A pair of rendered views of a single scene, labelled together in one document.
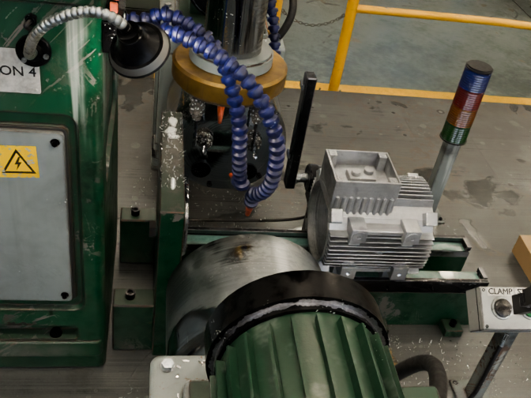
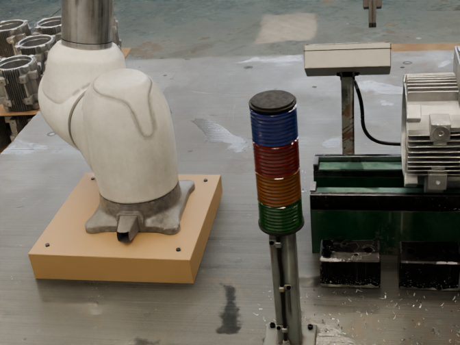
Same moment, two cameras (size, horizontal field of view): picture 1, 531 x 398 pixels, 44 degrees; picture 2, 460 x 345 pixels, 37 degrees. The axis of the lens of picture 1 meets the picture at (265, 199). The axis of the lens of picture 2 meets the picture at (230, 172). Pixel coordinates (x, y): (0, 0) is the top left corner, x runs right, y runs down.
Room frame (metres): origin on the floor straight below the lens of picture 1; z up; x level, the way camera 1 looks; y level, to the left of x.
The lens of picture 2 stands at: (2.10, -0.13, 1.58)
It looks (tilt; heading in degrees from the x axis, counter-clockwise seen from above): 30 degrees down; 205
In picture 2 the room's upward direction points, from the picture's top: 6 degrees counter-clockwise
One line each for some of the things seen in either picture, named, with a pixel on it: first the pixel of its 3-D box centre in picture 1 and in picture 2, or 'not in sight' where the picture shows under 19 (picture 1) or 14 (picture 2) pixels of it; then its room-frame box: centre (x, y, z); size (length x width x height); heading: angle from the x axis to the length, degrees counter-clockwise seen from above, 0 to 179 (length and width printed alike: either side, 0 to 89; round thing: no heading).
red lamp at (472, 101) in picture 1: (468, 95); (276, 151); (1.36, -0.41, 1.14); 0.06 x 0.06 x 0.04
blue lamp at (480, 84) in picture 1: (475, 77); (274, 120); (1.36, -0.41, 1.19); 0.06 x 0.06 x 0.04
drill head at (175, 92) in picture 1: (223, 113); not in sight; (1.27, 0.13, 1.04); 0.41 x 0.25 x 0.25; 13
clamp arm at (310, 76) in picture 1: (299, 133); not in sight; (1.11, -0.04, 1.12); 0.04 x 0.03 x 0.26; 103
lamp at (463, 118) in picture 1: (462, 113); (278, 181); (1.36, -0.41, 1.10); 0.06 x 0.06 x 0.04
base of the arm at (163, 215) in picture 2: not in sight; (137, 201); (1.16, -0.77, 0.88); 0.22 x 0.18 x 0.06; 14
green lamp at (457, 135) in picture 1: (456, 129); (280, 209); (1.36, -0.41, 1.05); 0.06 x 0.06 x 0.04
